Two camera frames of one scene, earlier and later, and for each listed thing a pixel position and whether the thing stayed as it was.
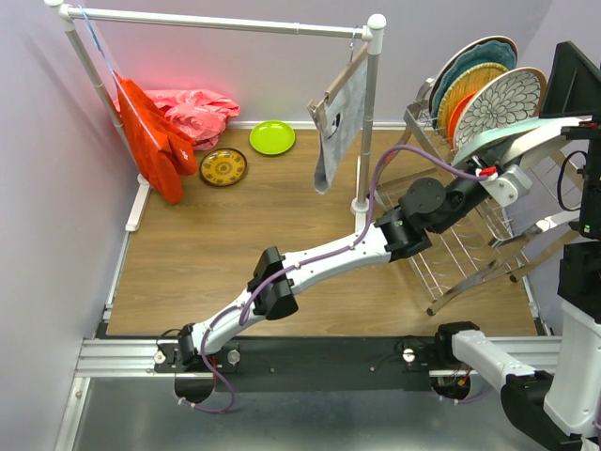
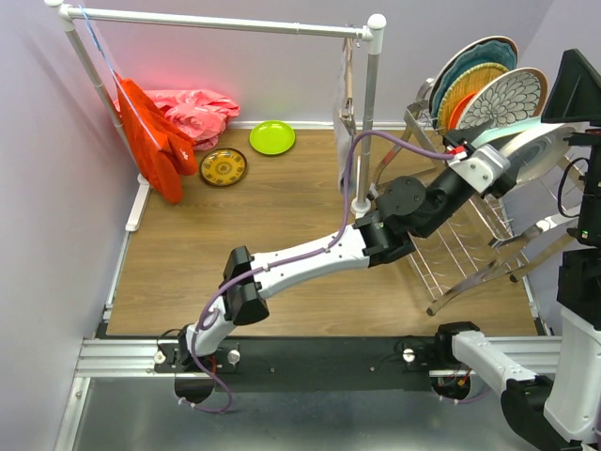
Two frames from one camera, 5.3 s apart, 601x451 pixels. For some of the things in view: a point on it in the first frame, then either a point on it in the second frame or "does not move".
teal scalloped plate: x=485 y=52 does not move
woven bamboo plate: x=459 y=85 does not move
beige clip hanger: x=319 y=109 to x=347 y=112
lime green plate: x=272 y=137 does not move
